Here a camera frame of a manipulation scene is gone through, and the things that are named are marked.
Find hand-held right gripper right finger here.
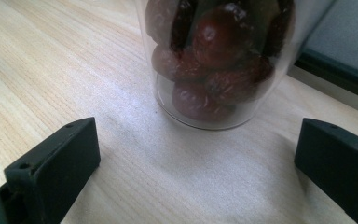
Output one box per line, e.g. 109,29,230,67
294,118,358,224

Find heap of red dates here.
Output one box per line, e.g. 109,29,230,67
145,0,295,123

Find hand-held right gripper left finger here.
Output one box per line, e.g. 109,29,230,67
0,117,102,224

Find glass jar of red dates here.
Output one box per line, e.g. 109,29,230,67
134,0,337,131

